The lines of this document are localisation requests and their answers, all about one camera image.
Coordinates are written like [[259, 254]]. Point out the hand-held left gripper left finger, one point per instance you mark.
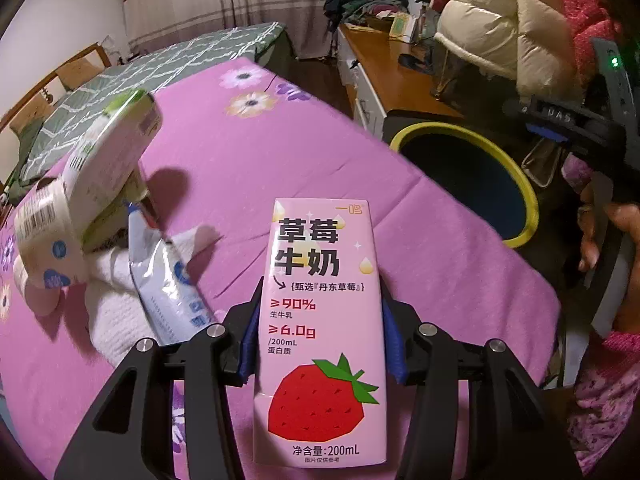
[[248, 355]]

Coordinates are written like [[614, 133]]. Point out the white paper towel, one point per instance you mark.
[[112, 305]]

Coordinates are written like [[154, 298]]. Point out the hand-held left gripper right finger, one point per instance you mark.
[[395, 347]]

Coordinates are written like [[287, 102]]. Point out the white and blue plastic pouch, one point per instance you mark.
[[167, 285]]

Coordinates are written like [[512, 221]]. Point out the cream down jacket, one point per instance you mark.
[[500, 25]]

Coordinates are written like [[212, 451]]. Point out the pink floral blanket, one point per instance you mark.
[[280, 150]]

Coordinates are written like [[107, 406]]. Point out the person's right hand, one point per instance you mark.
[[627, 225]]

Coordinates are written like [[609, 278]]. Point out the green striped quilt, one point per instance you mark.
[[165, 65]]

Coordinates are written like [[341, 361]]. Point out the cream rounded rectangular food box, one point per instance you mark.
[[110, 155]]

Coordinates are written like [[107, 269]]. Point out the pink patterned pajamas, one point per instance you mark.
[[607, 400]]

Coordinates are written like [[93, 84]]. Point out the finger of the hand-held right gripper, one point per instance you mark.
[[550, 131]]

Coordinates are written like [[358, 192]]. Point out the dark trash bin yellow rim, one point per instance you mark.
[[460, 180]]

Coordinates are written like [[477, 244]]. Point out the small green box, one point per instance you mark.
[[401, 26]]

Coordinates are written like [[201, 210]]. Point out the pink fleece jacket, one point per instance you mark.
[[585, 5]]

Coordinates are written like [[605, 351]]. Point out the brown pillow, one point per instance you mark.
[[32, 112], [82, 72]]

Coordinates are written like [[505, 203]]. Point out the pink strawberry milk carton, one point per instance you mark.
[[320, 310]]

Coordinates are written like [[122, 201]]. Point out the wooden desk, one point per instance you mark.
[[395, 70]]

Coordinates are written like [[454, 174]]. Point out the pink dotted curtain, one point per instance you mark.
[[200, 0]]

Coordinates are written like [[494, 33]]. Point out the wooden bed headboard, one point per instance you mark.
[[75, 60]]

